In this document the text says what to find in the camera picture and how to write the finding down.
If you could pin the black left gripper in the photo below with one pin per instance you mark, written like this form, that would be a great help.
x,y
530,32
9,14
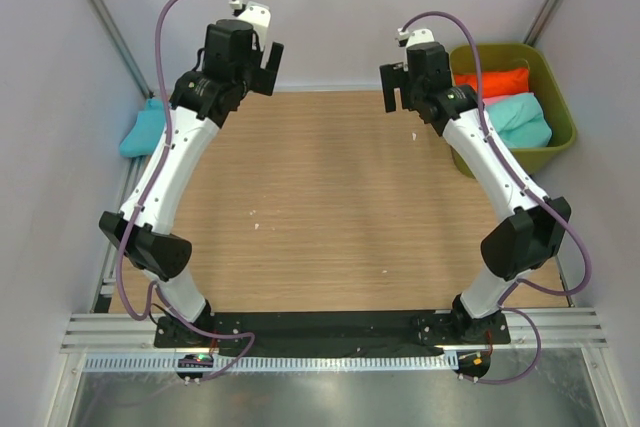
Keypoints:
x,y
264,78

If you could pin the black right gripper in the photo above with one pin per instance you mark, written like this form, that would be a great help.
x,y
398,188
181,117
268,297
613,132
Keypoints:
x,y
393,76

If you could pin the blue t shirt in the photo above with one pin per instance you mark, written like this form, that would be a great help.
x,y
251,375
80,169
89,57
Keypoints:
x,y
148,128

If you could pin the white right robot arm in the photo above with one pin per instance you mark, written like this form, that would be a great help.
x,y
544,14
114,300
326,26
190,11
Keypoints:
x,y
530,225

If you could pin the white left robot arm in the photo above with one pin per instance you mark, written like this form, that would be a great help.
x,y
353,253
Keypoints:
x,y
231,64

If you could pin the pink folded t shirt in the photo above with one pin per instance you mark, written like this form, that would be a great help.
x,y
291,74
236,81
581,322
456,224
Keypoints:
x,y
495,99

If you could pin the olive green plastic tub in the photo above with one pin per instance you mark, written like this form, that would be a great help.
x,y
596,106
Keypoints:
x,y
508,56

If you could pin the orange folded t shirt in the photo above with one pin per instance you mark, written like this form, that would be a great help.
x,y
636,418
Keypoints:
x,y
497,83

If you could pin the mint green folded t shirt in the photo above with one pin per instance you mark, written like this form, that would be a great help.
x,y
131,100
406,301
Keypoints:
x,y
520,122

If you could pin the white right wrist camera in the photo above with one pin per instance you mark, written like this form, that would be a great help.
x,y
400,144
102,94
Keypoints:
x,y
406,38

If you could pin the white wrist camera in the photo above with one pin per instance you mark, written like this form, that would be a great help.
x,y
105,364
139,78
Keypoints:
x,y
256,14
406,38

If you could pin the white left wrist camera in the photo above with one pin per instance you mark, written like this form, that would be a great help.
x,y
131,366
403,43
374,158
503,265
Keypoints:
x,y
256,14

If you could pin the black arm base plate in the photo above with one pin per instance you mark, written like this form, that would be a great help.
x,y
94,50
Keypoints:
x,y
336,334

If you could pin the slotted grey cable duct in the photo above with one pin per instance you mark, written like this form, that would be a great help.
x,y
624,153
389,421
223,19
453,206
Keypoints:
x,y
192,363

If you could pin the aluminium front frame rail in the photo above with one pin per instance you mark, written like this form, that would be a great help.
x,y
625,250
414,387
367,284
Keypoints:
x,y
558,328

